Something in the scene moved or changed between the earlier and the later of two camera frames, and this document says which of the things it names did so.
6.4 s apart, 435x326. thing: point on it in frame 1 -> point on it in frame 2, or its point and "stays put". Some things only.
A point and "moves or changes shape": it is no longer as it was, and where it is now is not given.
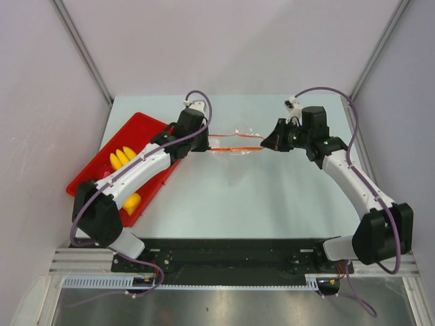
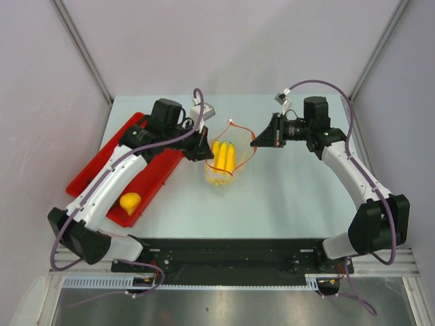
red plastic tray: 136,134 stays put
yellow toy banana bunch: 122,157 moves or changes shape
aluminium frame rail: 88,261 stays put
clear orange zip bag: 232,150 moves or changes shape
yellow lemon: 132,202 stays put
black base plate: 230,261 stays put
